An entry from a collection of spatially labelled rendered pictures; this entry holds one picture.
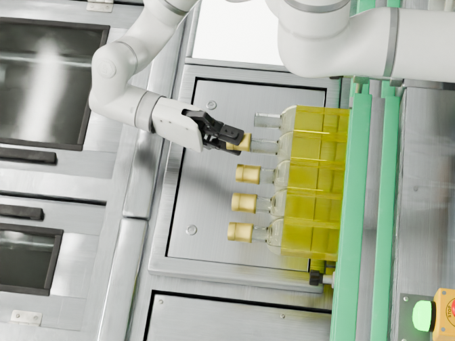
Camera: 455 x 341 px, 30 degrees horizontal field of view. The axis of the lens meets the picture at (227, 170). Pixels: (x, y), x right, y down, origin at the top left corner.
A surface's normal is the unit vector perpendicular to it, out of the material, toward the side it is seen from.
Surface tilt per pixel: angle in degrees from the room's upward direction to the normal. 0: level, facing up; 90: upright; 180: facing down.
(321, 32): 106
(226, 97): 90
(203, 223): 90
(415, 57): 90
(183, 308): 90
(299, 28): 69
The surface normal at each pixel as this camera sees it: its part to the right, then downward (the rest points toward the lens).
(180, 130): -0.38, 0.85
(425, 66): -0.14, 0.70
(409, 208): -0.05, -0.43
